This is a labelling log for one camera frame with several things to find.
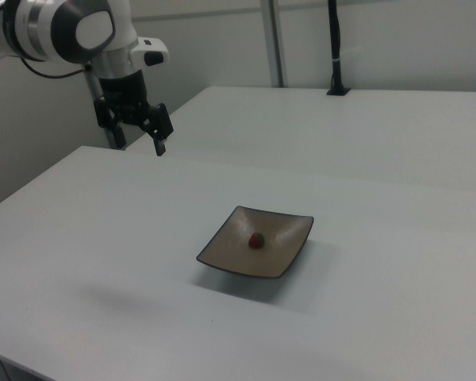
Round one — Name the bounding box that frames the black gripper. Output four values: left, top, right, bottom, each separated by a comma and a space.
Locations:
94, 69, 175, 157

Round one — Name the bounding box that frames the square beige ceramic plate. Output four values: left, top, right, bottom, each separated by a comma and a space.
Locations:
195, 205, 315, 280

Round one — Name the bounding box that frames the black pole with base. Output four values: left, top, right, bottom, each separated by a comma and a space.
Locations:
326, 0, 351, 97

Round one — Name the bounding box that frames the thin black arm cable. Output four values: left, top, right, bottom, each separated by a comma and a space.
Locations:
21, 57, 94, 79

